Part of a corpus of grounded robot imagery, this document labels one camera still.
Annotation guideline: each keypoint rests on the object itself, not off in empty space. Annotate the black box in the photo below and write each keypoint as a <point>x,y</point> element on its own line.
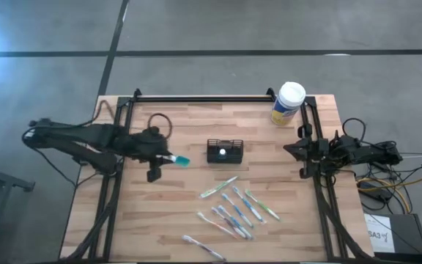
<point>409,231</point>

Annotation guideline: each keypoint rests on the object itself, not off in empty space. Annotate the white paper label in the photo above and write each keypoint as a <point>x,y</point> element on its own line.
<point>377,223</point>

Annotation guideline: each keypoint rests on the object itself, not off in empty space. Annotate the white yellow wipes canister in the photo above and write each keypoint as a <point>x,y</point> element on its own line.
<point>291,93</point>

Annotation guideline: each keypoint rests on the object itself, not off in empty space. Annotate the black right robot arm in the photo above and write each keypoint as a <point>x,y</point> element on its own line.
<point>372,154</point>

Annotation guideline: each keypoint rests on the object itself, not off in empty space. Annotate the black furniture leg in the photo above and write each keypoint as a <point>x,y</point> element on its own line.
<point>2,175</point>

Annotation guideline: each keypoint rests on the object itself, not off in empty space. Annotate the purple white toothbrush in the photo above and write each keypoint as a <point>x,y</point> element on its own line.
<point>203,248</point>

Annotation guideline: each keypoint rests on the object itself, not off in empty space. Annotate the orange white toothbrush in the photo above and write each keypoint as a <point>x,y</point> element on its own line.
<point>214,224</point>

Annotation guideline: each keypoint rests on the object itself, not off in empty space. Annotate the black power brick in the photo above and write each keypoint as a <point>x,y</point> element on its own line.
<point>374,192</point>

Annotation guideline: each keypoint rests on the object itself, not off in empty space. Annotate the clear plastic wrapper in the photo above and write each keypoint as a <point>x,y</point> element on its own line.
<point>225,221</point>

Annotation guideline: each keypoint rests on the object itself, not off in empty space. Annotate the teal toothpaste tube white cap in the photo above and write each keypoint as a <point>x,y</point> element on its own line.
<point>182,161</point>
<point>222,151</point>

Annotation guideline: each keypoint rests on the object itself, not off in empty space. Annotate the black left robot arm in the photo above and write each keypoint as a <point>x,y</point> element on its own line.
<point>101,137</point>

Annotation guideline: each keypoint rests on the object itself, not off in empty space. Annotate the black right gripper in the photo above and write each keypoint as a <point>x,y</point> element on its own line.
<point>315,152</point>

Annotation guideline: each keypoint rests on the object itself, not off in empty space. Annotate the dark green white toothbrush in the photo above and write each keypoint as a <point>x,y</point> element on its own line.
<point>218,187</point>

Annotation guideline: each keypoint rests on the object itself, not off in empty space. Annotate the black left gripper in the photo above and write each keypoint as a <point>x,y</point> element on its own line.
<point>148,146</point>

